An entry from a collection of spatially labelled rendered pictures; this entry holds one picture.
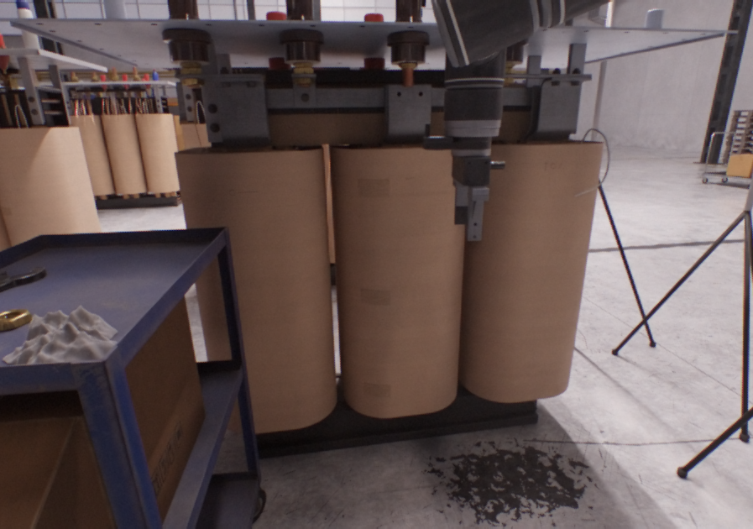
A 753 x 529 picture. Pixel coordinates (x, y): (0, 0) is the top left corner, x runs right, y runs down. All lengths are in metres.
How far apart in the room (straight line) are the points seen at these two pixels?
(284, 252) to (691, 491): 1.50
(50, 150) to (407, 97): 2.48
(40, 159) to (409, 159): 2.49
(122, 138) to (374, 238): 6.00
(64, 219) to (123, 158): 3.79
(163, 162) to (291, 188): 5.74
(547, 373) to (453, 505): 0.54
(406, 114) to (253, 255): 0.57
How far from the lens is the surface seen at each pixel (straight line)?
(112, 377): 0.57
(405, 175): 1.21
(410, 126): 1.24
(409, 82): 1.21
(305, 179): 1.21
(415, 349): 1.39
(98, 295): 0.86
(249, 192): 1.19
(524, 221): 1.37
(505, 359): 1.54
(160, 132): 6.87
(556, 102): 1.41
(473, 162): 0.81
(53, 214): 3.29
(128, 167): 7.02
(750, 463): 2.09
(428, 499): 1.56
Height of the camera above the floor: 1.15
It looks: 19 degrees down
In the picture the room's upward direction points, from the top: 1 degrees counter-clockwise
